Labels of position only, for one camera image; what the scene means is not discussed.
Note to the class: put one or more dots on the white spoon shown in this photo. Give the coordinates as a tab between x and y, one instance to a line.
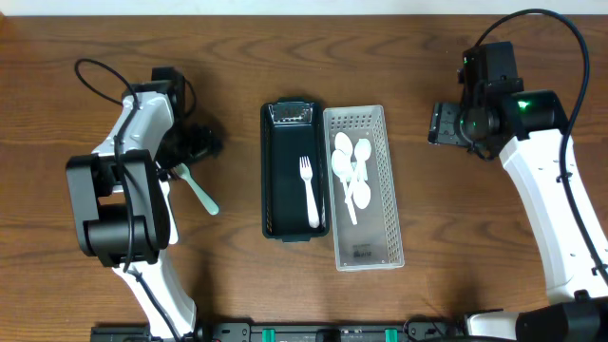
361	194
342	168

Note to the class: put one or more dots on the white spoon horizontal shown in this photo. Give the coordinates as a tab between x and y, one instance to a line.
362	152

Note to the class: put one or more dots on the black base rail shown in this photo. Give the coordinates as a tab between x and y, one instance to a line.
411	330

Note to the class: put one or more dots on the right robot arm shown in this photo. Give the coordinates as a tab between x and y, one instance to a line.
526	130

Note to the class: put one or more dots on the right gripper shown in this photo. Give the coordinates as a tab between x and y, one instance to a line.
441	123

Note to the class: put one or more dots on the mint green plastic fork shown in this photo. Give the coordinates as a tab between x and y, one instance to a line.
183	172

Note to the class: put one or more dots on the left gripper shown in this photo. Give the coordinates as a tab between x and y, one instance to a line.
191	143

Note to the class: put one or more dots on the clear plastic basket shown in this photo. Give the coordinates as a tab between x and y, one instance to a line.
375	242

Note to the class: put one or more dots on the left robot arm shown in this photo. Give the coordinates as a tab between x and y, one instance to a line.
120	199

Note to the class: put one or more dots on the white spoon diagonal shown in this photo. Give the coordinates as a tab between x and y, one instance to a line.
343	143

